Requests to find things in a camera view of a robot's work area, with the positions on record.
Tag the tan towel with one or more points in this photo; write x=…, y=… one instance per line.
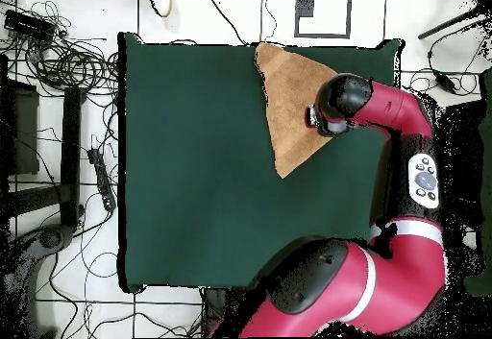
x=288, y=116

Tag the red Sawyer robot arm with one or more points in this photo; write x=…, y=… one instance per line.
x=399, y=277

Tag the black flat panel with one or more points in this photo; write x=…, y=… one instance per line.
x=465, y=150
x=23, y=131

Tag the dark green table cloth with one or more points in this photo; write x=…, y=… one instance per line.
x=192, y=162

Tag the black power adapter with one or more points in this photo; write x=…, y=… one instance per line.
x=445, y=82

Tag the black rod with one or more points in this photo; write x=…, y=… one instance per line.
x=448, y=23

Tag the white round object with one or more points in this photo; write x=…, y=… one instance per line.
x=161, y=3

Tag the black power strip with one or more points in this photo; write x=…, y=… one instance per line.
x=102, y=177

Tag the grey stand base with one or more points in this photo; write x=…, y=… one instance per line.
x=50, y=239

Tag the black stand crossbar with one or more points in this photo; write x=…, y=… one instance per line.
x=34, y=200

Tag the black electronics box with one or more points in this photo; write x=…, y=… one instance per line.
x=29, y=26

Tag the grey square tape frame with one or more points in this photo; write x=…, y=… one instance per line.
x=323, y=36

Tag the black stand post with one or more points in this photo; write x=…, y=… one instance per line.
x=71, y=154

